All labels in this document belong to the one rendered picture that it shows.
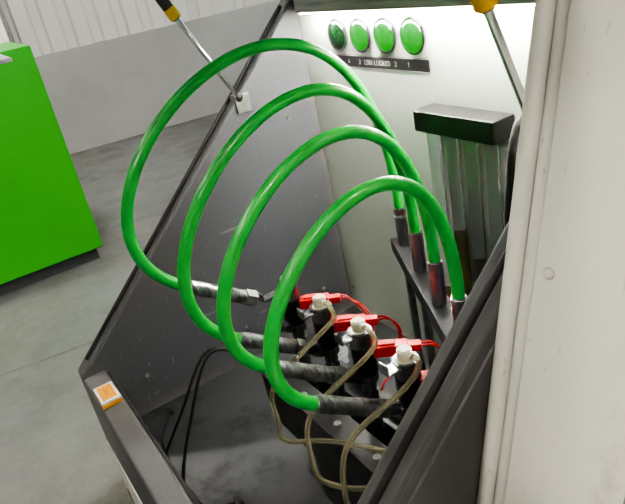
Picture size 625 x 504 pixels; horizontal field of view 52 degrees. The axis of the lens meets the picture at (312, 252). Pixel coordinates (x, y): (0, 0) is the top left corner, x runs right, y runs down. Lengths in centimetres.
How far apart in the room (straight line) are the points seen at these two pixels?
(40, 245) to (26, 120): 73
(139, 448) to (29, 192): 318
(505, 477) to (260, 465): 50
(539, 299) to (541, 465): 14
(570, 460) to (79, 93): 684
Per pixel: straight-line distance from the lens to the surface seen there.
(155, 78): 726
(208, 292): 79
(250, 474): 103
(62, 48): 714
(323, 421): 84
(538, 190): 52
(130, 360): 116
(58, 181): 405
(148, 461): 93
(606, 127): 48
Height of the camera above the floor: 152
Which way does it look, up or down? 25 degrees down
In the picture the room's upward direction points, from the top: 12 degrees counter-clockwise
